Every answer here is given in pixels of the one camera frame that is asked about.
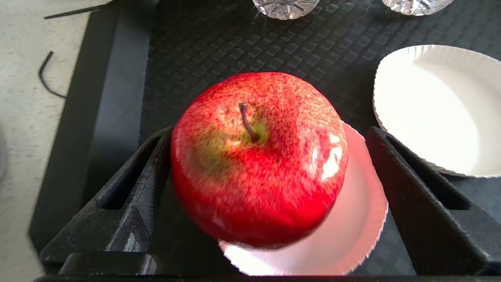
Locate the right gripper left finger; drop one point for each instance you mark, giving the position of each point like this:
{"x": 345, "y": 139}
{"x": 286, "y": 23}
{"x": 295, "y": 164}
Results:
{"x": 145, "y": 188}

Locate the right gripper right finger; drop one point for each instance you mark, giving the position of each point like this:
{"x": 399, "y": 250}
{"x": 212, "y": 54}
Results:
{"x": 419, "y": 211}

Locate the white paper plate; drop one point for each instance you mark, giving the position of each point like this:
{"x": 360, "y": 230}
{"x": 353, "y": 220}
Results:
{"x": 434, "y": 109}
{"x": 352, "y": 235}

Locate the red apple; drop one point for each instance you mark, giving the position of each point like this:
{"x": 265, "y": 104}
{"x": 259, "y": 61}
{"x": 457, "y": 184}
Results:
{"x": 258, "y": 164}

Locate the black textured tray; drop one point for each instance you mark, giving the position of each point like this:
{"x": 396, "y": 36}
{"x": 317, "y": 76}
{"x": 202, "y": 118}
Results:
{"x": 242, "y": 51}

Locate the clear cut glass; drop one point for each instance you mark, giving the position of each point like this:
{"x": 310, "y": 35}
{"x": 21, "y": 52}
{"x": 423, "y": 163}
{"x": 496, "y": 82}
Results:
{"x": 415, "y": 5}
{"x": 285, "y": 8}

